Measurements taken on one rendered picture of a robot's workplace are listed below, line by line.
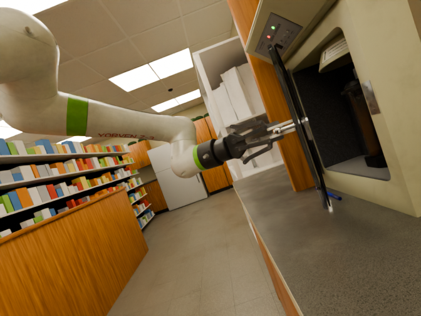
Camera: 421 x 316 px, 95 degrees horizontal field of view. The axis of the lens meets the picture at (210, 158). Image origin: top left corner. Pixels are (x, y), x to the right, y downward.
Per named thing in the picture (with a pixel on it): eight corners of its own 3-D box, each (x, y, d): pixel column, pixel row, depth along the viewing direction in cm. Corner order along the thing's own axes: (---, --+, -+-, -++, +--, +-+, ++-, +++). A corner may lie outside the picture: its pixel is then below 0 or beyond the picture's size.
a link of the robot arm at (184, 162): (185, 182, 76) (165, 180, 67) (182, 152, 79) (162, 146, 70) (215, 173, 69) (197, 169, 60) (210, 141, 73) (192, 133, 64)
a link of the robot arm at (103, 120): (85, 143, 60) (86, 126, 51) (87, 111, 63) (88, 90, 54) (190, 151, 80) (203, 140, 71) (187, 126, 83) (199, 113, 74)
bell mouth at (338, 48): (361, 59, 60) (356, 42, 60) (423, 21, 42) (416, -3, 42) (307, 79, 60) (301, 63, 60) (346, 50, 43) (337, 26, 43)
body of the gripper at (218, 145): (218, 165, 60) (246, 157, 56) (209, 140, 60) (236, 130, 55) (227, 160, 67) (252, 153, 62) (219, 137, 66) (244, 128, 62)
